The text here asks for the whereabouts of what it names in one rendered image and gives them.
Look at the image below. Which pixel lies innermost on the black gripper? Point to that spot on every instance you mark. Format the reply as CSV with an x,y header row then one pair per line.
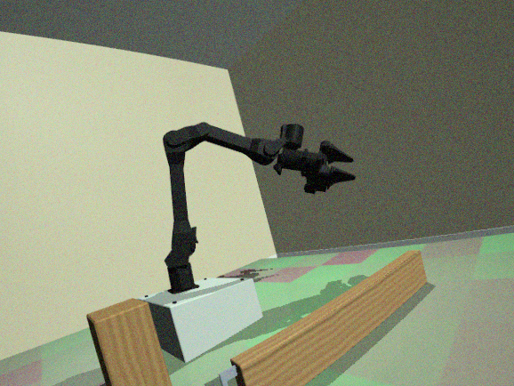
x,y
316,163

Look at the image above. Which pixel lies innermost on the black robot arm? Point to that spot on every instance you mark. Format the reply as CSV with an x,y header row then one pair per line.
x,y
262,151

